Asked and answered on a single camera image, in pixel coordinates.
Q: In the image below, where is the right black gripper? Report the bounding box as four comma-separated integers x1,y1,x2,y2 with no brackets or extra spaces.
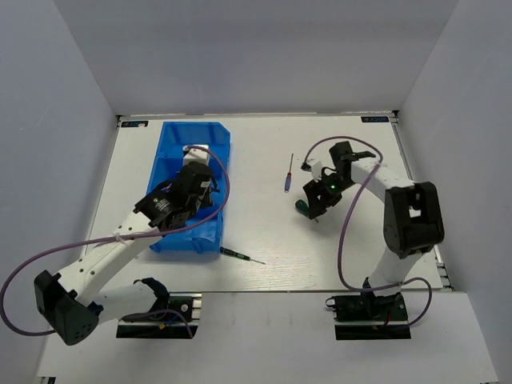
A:
302,172,356,219

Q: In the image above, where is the green stubby screwdriver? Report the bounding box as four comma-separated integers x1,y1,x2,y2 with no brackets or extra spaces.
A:
294,199,310,218

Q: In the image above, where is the black green precision screwdriver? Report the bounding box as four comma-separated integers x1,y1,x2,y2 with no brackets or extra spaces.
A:
219,247,265,265

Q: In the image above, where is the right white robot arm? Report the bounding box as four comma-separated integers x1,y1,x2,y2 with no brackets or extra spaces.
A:
301,136,445,319

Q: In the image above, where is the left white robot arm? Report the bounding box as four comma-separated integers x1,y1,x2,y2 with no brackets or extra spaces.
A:
34,161,217,346

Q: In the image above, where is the blue plastic sorting bin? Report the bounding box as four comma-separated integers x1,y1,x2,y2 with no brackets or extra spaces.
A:
147,122,230,254

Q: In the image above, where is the right corner label sticker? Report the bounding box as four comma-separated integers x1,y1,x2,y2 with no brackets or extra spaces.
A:
361,116,390,123

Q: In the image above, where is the corner label sticker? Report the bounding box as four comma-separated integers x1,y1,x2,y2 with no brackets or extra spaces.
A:
361,116,390,123
121,121,149,128

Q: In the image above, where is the left corner label sticker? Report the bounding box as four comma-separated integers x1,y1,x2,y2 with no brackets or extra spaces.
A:
121,121,149,128

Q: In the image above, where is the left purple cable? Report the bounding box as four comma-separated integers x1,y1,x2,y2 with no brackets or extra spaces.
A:
0,143,230,336

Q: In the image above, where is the purple cable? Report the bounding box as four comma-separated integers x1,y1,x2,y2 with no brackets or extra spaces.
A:
306,135,433,330
0,143,230,336

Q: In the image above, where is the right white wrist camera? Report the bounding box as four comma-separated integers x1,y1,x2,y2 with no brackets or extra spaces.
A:
301,161,323,181

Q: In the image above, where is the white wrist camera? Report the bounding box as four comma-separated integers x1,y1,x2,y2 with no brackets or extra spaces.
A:
182,145,210,166
301,161,323,181

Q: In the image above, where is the blue handled screwdriver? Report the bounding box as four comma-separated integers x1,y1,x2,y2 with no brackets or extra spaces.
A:
283,153,294,193

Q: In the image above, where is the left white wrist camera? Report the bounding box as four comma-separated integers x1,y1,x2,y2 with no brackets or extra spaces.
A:
182,145,210,166

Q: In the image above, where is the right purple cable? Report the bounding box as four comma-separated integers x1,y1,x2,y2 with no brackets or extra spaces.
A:
306,135,433,330

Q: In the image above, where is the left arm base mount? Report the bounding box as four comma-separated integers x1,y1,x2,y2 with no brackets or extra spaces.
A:
116,293,202,340

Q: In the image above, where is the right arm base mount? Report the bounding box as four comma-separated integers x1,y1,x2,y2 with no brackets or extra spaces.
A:
326,293,411,341

